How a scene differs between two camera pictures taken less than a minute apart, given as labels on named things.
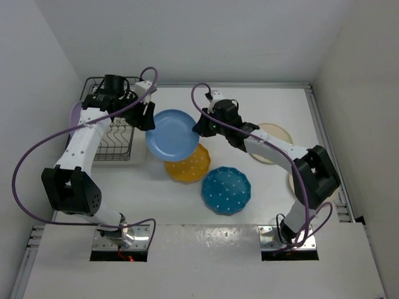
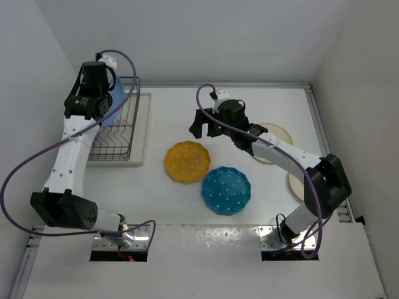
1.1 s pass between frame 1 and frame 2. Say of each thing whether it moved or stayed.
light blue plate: moved
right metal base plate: stayed
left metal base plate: stayed
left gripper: moved
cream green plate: stayed
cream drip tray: stayed
